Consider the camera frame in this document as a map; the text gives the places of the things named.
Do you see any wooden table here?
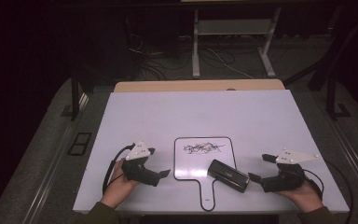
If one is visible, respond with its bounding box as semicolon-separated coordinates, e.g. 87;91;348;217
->
114;78;286;93

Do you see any black eraser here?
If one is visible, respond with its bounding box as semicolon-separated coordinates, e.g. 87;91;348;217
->
206;159;251;194

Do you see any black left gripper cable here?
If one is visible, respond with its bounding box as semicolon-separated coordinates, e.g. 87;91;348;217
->
102;142;137;196

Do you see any bundle of black floor cables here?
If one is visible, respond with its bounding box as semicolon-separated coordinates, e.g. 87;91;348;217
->
124;15;198;81

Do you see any long black right gripper cable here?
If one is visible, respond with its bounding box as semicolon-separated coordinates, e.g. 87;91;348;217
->
324;160;355;224

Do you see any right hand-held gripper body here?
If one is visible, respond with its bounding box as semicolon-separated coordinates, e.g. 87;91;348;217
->
260;147;320;193

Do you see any black upright stand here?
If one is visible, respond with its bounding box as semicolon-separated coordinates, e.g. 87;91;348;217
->
324;74;352;122
60;66;90;122

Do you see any white paddle whiteboard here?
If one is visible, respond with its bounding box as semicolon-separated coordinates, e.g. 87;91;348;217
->
172;135;239;212

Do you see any white metal stand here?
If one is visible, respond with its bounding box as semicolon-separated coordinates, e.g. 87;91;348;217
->
191;7;282;79

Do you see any person's left hand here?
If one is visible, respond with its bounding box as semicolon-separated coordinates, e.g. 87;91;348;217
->
100;158;140;210

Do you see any black floor socket frame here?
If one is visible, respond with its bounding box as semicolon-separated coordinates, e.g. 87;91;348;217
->
66;132;93;157

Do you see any white floor cable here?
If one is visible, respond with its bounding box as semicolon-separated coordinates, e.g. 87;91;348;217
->
204;46;256;80

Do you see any short black right gripper cable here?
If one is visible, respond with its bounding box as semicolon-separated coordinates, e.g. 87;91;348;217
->
303;168;325;201

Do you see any person's right hand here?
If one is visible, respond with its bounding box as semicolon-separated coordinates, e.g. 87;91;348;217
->
275;180;324;215

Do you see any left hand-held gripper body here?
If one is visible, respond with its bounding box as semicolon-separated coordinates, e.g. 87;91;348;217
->
120;141;162;188

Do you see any black slanted beam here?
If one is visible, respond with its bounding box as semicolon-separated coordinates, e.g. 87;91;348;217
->
283;6;358;91

